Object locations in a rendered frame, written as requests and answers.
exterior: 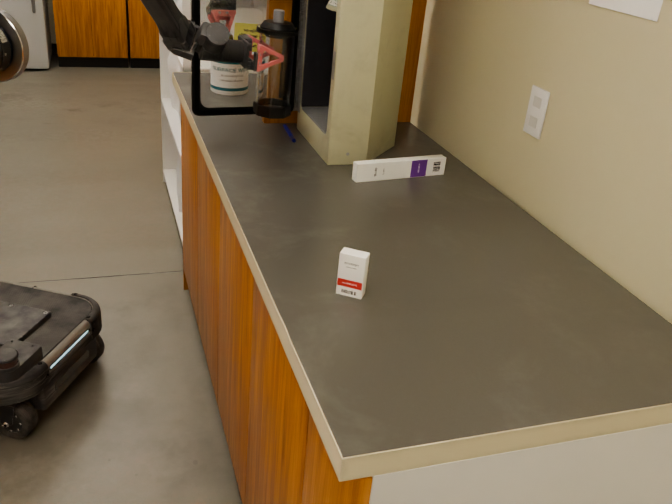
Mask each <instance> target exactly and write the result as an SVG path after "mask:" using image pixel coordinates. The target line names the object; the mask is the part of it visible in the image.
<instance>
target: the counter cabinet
mask: <svg viewBox="0 0 672 504"><path fill-rule="evenodd" d="M181 162H182V226H183V288H184V290H189V293H190V297H191V301H192V305H193V309H194V313H195V317H196V321H197V325H198V329H199V333H200V337H201V341H202V345H203V348H204V352H205V356H206V360H207V364H208V368H209V372H210V376H211V380H212V384H213V388H214V392H215V396H216V400H217V404H218V408H219V412H220V416H221V420H222V424H223V428H224V432H225V436H226V440H227V444H228V448H229V452H230V456H231V460H232V464H233V468H234V472H235V476H236V480H237V484H238V488H239V492H240V496H241V500H242V504H672V423H669V424H664V425H658V426H652V427H647V428H641V429H635V430H630V431H624V432H618V433H613V434H607V435H601V436H596V437H590V438H584V439H579V440H573V441H568V442H562V443H556V444H551V445H545V446H539V447H534V448H528V449H522V450H517V451H511V452H505V453H500V454H494V455H488V456H483V457H477V458H472V459H466V460H460V461H455V462H449V463H443V464H438V465H432V466H426V467H421V468H415V469H409V470H404V471H398V472H392V473H387V474H381V475H376V476H370V477H364V478H359V479H353V480H347V481H342V482H341V481H340V482H339V480H338V477H337V475H336V473H335V470H334V468H333V465H332V463H331V461H330V458H329V456H328V454H327V451H326V449H325V446H324V444H323V442H322V439H321V437H320V434H319V432H318V430H317V427H316V425H315V422H314V420H313V418H312V415H311V413H310V411H309V408H308V406H307V403H306V401H305V399H304V396H303V394H302V391H301V389H300V387H299V384H298V382H297V379H296V377H295V375H294V372H293V370H292V367H291V365H290V363H289V360H288V358H287V356H286V353H285V351H284V348H283V346H282V344H281V341H280V339H279V336H278V334H277V332H276V329H275V327H274V324H273V322H272V320H271V317H270V315H269V312H268V310H267V308H266V305H265V303H264V301H263V298H262V296H261V293H260V291H259V289H258V286H257V284H256V281H255V279H254V277H253V274H252V272H251V269H250V267H249V265H248V262H247V260H246V257H245V255H244V253H243V250H242V248H241V246H240V243H239V241H238V238H237V236H236V234H235V231H234V229H233V226H232V224H231V222H230V219H229V217H228V214H227V212H226V210H225V207H224V205H223V202H222V200H221V198H220V195H219V193H218V190H217V188H216V186H215V183H214V181H213V179H212V176H211V174H210V171H209V169H208V167H207V164H206V162H205V159H204V157H203V155H202V152H201V150H200V147H199V145H198V143H197V140H196V138H195V135H194V133H193V131H192V128H191V126H190V123H189V121H188V119H187V116H186V114H185V111H184V109H183V107H182V104H181Z"/></svg>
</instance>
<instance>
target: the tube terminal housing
mask: <svg viewBox="0 0 672 504"><path fill-rule="evenodd" d="M412 5H413V0H337V13H336V25H335V37H334V49H333V50H334V51H335V52H336V61H335V73H334V80H332V79H331V85H330V97H329V109H328V121H327V131H326V134H324V133H323V132H322V131H321V130H320V128H319V127H318V126H317V125H316V124H315V123H314V122H313V121H312V120H311V119H310V118H309V116H308V115H307V114H306V113H305V112H304V111H303V110H302V106H301V100H300V113H299V112H298V114H297V129H298V130H299V131H300V133H301V134H302V135H303V136H304V137H305V139H306V140H307V141H308V142H309V143H310V145H311V146H312V147H313V148H314V149H315V151H316V152H317V153H318V154H319V156H320V157H321V158H322V159H323V160H324V162H325V163H326V164H327V165H346V164H353V162H354V161H363V160H373V159H374V158H376V157H377V156H379V155H381V154H382V153H384V152H385V151H387V150H388V149H390V148H392V147H393V146H394V143H395V136H396V128H397V120H398V113H399V105H400V97H401V90H402V82H403V74H404V67H405V59H406V51H407V44H408V36H409V28H410V21H411V13H412Z"/></svg>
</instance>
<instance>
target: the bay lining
mask: <svg viewBox="0 0 672 504"><path fill-rule="evenodd" d="M328 2H329V0H308V5H307V20H306V36H305V51H304V67H303V82H302V98H301V106H302V107H329V97H330V85H331V72H332V60H333V49H334V37H335V25H336V13H337V12H335V11H331V10H329V9H327V8H326V6H327V4H328Z"/></svg>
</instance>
